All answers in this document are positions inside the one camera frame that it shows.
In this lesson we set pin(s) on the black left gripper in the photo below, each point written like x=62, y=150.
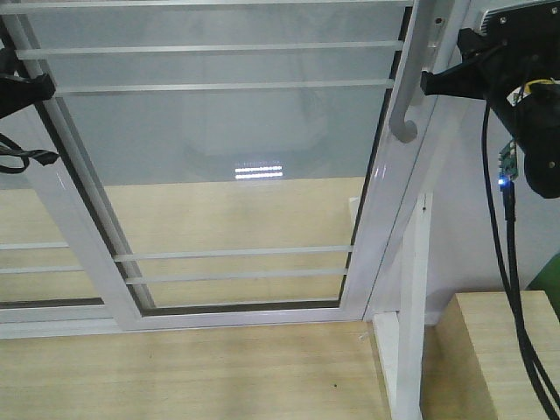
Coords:
x=16, y=92

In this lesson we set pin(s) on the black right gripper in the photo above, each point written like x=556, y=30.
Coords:
x=518, y=74

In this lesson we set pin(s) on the grey metal door handle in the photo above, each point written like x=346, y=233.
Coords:
x=409, y=71

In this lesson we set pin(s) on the white sliding glass door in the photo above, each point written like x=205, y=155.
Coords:
x=219, y=175

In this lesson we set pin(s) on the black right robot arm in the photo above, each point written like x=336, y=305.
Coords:
x=541, y=166

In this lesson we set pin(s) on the white fixed glass door panel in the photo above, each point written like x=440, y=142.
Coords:
x=44, y=266

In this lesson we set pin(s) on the green circuit board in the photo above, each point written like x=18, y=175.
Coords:
x=508, y=163

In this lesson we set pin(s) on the green object at right edge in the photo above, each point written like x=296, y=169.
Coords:
x=547, y=280

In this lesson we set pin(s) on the light wooden step box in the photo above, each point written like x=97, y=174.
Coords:
x=477, y=335

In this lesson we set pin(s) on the light wooden platform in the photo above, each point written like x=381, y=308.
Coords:
x=313, y=371

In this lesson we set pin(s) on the white door frame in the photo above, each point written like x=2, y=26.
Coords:
x=420, y=175

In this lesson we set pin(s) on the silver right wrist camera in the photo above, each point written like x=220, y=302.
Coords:
x=501, y=17

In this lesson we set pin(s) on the white triangular support bracket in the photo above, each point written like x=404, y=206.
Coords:
x=400, y=334

